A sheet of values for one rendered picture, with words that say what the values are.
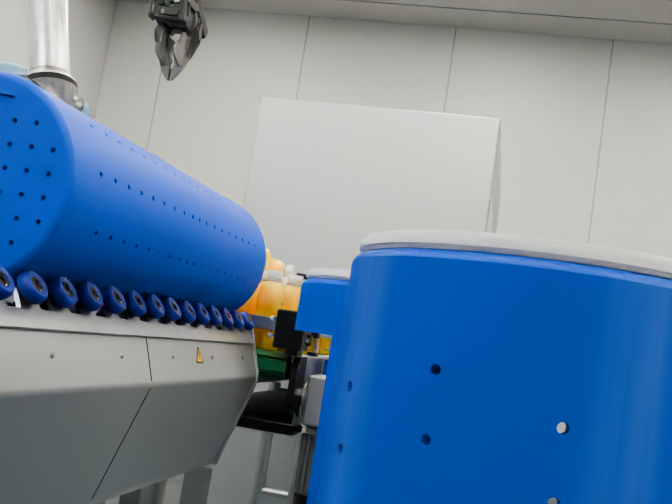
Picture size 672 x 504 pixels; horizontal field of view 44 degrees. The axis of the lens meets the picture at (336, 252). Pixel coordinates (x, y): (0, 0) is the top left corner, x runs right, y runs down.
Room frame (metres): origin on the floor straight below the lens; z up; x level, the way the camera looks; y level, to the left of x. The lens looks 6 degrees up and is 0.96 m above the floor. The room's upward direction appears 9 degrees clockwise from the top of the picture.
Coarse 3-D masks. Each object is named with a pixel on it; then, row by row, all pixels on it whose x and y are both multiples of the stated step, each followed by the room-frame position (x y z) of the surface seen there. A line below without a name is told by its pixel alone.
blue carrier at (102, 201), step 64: (0, 128) 1.04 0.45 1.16; (64, 128) 1.03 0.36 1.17; (0, 192) 1.05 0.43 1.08; (64, 192) 1.02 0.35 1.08; (128, 192) 1.17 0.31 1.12; (192, 192) 1.46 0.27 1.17; (0, 256) 1.03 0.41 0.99; (64, 256) 1.08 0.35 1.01; (128, 256) 1.23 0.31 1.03; (192, 256) 1.45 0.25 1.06; (256, 256) 1.79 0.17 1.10
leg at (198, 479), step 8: (192, 472) 1.85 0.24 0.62; (200, 472) 1.84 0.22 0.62; (208, 472) 1.86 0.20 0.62; (184, 480) 1.85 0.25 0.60; (192, 480) 1.85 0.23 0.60; (200, 480) 1.84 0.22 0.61; (208, 480) 1.87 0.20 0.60; (184, 488) 1.85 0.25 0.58; (192, 488) 1.84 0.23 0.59; (200, 488) 1.84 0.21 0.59; (208, 488) 1.88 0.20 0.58; (184, 496) 1.85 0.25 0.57; (192, 496) 1.84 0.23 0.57; (200, 496) 1.84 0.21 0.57
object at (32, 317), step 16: (16, 288) 1.04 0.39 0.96; (0, 304) 0.99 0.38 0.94; (16, 304) 1.03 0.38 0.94; (32, 304) 1.06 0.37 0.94; (48, 304) 1.11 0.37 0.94; (80, 304) 1.19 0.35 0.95; (0, 320) 0.97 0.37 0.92; (16, 320) 1.00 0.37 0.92; (32, 320) 1.04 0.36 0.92; (48, 320) 1.08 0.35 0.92; (64, 320) 1.12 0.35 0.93; (80, 320) 1.16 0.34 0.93; (96, 320) 1.21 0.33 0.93; (112, 320) 1.26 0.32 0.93; (128, 320) 1.32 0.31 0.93; (144, 320) 1.40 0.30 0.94; (128, 336) 1.30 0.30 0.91; (144, 336) 1.35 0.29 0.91; (160, 336) 1.41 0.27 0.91; (176, 336) 1.48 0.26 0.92; (192, 336) 1.56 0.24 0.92; (208, 336) 1.65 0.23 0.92; (224, 336) 1.75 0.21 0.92; (240, 336) 1.87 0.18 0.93
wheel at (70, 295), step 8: (56, 280) 1.11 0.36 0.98; (64, 280) 1.13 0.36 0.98; (56, 288) 1.10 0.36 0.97; (64, 288) 1.11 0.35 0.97; (72, 288) 1.14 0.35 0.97; (56, 296) 1.10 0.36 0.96; (64, 296) 1.10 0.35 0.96; (72, 296) 1.12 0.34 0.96; (64, 304) 1.11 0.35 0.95; (72, 304) 1.12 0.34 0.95
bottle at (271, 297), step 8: (272, 280) 2.02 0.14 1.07; (280, 280) 2.03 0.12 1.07; (264, 288) 2.02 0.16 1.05; (272, 288) 2.01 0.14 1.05; (280, 288) 2.02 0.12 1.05; (264, 296) 2.01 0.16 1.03; (272, 296) 2.01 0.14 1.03; (280, 296) 2.02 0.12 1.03; (256, 304) 2.03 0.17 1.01; (264, 304) 2.01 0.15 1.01; (272, 304) 2.01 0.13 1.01; (280, 304) 2.02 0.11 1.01; (256, 312) 2.02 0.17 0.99; (264, 312) 2.01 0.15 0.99; (272, 312) 2.01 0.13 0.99; (256, 328) 2.01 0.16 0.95; (256, 336) 2.01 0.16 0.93; (264, 336) 2.01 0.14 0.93; (256, 344) 2.01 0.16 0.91; (264, 344) 2.01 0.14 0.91
